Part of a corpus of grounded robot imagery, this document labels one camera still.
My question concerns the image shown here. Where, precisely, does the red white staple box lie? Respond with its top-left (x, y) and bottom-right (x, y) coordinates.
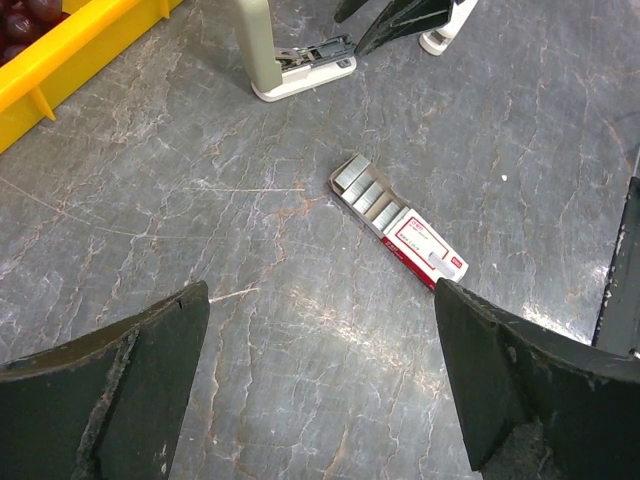
top-left (328, 154), bottom-right (469, 290)

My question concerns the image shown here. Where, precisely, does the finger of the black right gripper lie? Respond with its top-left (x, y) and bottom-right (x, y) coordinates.
top-left (334, 0), bottom-right (368, 23)
top-left (355, 0), bottom-right (453, 56)

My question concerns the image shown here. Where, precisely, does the white rectangular case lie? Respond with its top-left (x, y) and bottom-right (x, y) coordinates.
top-left (419, 0), bottom-right (478, 56)

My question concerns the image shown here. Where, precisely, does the green white stapler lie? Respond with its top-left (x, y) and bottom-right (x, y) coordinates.
top-left (232, 0), bottom-right (357, 103)

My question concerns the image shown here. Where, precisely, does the dark purple grape bunch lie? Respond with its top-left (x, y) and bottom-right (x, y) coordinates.
top-left (1, 0), bottom-right (70, 66)

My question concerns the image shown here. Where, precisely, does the yellow plastic tray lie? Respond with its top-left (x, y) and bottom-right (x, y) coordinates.
top-left (1, 0), bottom-right (181, 150)

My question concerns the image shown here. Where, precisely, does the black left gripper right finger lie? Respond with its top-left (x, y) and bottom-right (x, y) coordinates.
top-left (435, 279), bottom-right (639, 479)

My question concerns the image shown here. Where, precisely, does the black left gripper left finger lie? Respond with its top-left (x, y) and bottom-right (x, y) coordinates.
top-left (1, 281), bottom-right (210, 479)

